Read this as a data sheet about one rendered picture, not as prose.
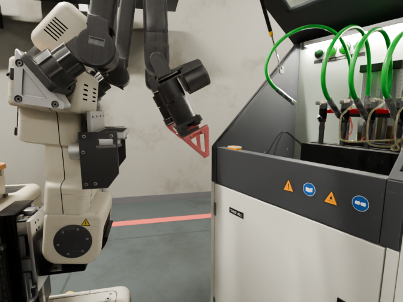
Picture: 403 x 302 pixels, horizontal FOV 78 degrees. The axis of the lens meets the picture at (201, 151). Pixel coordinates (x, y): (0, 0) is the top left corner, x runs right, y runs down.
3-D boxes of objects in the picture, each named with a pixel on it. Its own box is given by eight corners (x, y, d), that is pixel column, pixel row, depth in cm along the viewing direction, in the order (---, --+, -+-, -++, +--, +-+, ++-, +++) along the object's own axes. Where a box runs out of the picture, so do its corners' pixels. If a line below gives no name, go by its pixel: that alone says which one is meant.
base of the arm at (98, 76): (84, 84, 102) (76, 80, 91) (100, 72, 103) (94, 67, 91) (99, 102, 105) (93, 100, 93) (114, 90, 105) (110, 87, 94)
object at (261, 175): (216, 183, 109) (216, 147, 107) (223, 181, 112) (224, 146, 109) (378, 244, 59) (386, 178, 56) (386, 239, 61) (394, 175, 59)
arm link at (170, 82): (153, 84, 64) (154, 82, 58) (177, 72, 65) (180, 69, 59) (166, 109, 66) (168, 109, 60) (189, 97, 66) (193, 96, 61)
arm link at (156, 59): (146, 63, 64) (146, 55, 56) (186, 43, 66) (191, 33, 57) (168, 105, 67) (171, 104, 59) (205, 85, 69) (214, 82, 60)
